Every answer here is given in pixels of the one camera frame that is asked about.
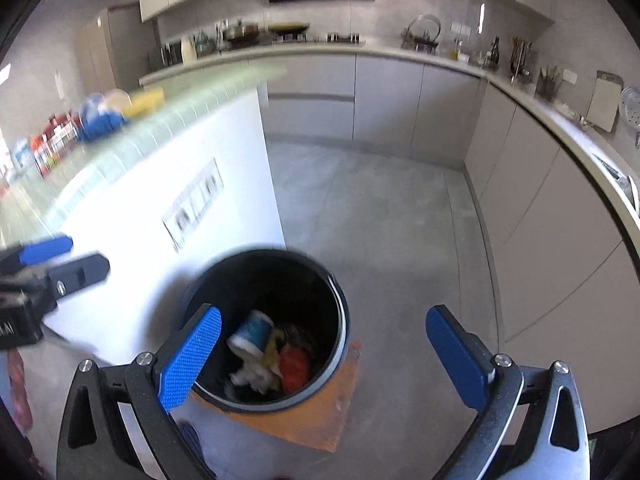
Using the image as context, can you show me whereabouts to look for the low wooden stool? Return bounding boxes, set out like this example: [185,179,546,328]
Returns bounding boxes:
[190,337,363,453]

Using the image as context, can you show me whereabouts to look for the red plastic bag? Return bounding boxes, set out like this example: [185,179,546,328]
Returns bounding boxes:
[278,345,313,393]

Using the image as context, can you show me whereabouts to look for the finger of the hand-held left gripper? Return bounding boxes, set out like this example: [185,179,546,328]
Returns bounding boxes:
[0,235,75,279]
[44,252,111,307]

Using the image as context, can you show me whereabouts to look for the white cutting board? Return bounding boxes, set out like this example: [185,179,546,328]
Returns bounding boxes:
[587,72,623,133]

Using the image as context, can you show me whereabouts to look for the dark chopstick holder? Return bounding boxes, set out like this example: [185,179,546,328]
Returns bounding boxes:
[535,65,563,101]

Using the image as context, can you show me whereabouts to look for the metal utensil rack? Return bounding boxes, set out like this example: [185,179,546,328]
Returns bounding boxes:
[510,36,532,83]

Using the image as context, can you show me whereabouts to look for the person's left hand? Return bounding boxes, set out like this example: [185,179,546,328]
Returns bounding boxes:
[5,347,36,431]

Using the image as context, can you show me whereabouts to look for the dark kettle with handle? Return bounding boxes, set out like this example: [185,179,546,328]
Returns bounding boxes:
[401,14,442,51]

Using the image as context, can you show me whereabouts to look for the white tissue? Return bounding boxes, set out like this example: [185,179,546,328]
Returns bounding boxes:
[230,360,273,393]

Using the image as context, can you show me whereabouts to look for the grey kitchen counter cabinets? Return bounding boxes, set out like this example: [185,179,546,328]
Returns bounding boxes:
[139,40,640,346]

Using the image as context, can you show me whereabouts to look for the wall socket panel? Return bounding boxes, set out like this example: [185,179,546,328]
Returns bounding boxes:
[162,158,224,253]

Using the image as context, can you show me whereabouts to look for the metal steamer plate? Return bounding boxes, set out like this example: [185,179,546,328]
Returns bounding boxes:
[620,86,640,148]

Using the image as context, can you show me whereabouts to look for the blue cloth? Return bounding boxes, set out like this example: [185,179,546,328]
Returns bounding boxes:
[80,110,126,142]

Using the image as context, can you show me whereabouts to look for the yellow sponge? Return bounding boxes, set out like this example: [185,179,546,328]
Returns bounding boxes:
[122,87,166,118]

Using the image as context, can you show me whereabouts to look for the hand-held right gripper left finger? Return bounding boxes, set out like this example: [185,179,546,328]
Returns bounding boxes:
[56,304,223,480]

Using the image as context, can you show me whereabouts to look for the beige refrigerator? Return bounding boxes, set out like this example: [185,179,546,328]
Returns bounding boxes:
[75,7,161,98]

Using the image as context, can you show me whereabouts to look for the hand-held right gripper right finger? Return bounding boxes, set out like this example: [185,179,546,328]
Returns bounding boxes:
[425,304,591,480]

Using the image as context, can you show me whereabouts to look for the blue and white paper cup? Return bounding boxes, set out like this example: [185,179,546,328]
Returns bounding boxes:
[227,310,273,356]

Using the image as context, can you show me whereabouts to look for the wok with glass lid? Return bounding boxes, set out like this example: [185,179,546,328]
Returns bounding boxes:
[224,21,271,43]

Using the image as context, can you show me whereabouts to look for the white bowl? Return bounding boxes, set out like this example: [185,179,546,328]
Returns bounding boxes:
[105,88,132,111]

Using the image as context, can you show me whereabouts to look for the black gas stove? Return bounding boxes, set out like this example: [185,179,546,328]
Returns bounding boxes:
[300,31,363,45]

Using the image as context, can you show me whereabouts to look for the blue bowl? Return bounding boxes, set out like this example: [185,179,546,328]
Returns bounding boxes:
[80,92,108,122]

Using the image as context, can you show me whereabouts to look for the black frying pan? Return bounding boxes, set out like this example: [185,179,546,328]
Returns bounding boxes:
[266,21,311,36]

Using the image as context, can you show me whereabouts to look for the person's dark shoe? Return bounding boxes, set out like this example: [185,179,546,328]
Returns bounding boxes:
[177,420,216,480]

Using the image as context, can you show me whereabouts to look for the black microwave oven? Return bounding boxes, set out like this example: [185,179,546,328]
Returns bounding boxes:
[160,40,183,67]

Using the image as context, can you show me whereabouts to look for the yellow cloth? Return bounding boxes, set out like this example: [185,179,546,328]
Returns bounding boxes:
[262,327,283,391]

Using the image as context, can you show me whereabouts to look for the red and white carton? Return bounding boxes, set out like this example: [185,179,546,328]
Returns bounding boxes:
[42,116,81,161]

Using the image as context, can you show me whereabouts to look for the black plastic bucket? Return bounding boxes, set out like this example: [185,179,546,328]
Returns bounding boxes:
[181,249,349,413]

